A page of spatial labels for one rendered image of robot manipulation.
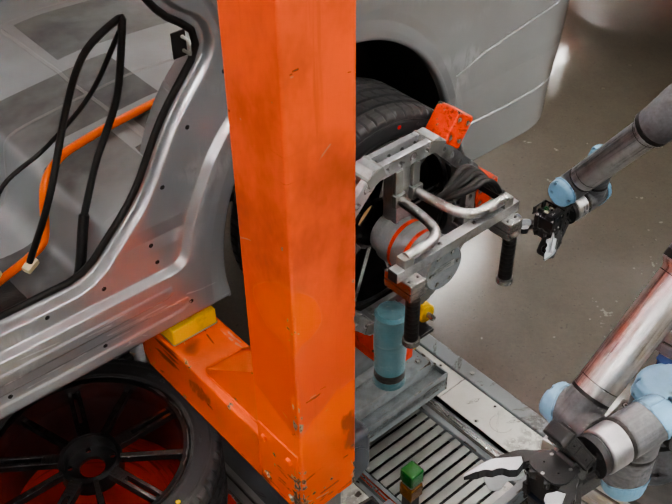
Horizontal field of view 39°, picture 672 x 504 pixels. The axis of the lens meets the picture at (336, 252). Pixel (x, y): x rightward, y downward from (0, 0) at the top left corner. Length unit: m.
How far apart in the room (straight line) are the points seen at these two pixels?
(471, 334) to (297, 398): 1.56
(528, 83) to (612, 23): 2.65
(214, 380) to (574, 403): 0.99
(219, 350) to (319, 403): 0.48
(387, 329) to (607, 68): 3.00
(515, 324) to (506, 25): 1.18
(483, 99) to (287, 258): 1.28
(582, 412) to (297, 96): 0.71
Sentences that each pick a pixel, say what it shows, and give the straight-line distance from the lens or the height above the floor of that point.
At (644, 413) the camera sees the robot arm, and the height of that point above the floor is 1.25.
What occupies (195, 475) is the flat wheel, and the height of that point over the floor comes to 0.51.
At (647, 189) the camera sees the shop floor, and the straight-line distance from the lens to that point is 4.27.
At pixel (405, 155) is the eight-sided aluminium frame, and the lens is 2.29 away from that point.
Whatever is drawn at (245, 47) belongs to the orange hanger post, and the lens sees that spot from 1.54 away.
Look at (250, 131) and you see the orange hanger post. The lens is 1.62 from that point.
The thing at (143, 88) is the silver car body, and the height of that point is 1.05.
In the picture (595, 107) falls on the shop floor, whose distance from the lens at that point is 4.79.
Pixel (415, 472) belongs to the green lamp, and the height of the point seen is 0.66.
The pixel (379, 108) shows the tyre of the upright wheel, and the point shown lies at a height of 1.18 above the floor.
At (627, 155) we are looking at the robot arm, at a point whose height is 1.13.
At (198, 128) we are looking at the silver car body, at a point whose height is 1.25.
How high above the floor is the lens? 2.39
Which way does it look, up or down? 40 degrees down
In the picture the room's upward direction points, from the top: 1 degrees counter-clockwise
